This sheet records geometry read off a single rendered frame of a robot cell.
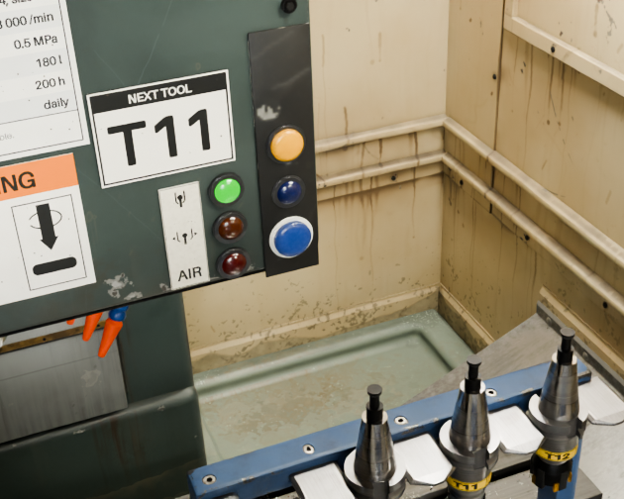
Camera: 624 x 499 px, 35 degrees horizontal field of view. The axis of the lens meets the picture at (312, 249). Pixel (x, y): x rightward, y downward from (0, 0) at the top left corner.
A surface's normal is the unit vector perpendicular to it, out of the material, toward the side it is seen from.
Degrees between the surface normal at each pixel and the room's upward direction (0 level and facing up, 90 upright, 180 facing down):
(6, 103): 90
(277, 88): 90
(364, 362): 0
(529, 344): 24
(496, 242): 90
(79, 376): 90
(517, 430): 0
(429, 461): 0
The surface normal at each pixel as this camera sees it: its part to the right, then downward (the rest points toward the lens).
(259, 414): -0.04, -0.85
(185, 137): 0.37, 0.48
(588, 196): -0.93, 0.22
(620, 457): -0.41, -0.68
